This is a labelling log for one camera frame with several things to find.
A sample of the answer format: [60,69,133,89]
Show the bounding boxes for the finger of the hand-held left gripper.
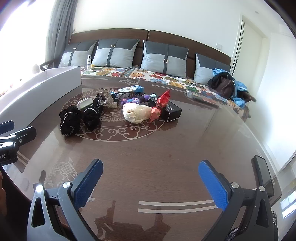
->
[0,120,12,136]
[0,127,37,149]

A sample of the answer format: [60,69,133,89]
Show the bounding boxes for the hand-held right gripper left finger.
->
[27,159,104,241]

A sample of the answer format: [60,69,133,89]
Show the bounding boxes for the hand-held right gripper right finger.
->
[198,159,281,241]

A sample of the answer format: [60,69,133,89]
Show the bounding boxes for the large white cardboard box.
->
[0,66,82,123]

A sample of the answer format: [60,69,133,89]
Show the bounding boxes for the white earbuds case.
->
[77,97,92,110]

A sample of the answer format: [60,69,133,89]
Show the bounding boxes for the black rectangular box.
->
[148,97,182,122]

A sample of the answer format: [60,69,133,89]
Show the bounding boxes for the cream knitted hat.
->
[122,103,153,124]

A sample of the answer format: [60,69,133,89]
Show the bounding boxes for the rhinestone bow hair clip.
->
[102,93,119,106]

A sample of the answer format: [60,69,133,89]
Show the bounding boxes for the purple bear toy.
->
[121,97,142,107]

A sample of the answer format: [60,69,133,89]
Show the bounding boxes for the black rimless eyeglasses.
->
[113,91,144,100]

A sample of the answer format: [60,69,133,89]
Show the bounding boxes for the blue and white toothpaste box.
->
[110,85,142,95]

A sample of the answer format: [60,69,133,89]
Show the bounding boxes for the small purple toy blue paw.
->
[139,93,158,103]

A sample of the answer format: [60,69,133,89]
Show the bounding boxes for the brown patterned desktop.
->
[0,77,286,241]

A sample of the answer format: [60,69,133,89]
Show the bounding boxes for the clear plastic packet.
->
[186,89,222,105]

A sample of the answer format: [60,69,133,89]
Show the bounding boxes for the dark brown handbag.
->
[207,72,236,98]

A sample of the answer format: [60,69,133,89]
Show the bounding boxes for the grey curtain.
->
[46,0,77,68]

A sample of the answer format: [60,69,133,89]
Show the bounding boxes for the grey pillow without buckle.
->
[193,53,231,85]

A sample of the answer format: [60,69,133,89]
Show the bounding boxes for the floral blanket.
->
[81,65,251,121]

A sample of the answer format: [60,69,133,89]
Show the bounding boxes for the grey pillow gold buckle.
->
[91,38,141,69]

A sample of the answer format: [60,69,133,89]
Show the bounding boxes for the grey pillow silver buckle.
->
[140,40,189,78]

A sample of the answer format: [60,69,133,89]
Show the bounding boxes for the white door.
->
[231,14,270,80]

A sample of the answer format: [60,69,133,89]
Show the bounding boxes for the brown padded headboard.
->
[69,28,232,78]

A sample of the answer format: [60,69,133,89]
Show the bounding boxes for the grey pillow narrow strap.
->
[58,40,97,69]

